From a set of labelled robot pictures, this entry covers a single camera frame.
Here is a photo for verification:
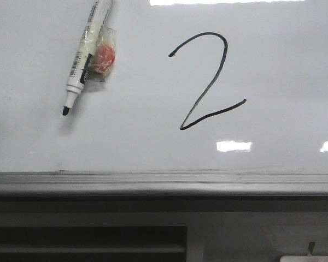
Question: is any red round magnet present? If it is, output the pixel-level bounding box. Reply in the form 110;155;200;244
87;26;117;82

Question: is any white black whiteboard marker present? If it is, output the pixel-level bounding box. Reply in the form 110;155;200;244
62;0;113;116

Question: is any white glossy whiteboard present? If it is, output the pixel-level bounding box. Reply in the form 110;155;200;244
0;1;328;174

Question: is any grey aluminium marker tray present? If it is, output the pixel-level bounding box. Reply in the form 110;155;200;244
0;170;328;198

